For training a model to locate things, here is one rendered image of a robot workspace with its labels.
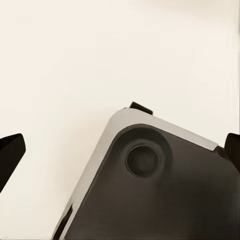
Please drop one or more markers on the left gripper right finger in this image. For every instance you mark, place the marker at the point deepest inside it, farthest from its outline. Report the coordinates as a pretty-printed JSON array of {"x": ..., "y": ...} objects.
[{"x": 232, "y": 149}]

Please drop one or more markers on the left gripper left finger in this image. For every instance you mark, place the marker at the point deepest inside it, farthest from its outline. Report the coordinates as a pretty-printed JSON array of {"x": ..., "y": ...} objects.
[{"x": 12, "y": 150}]

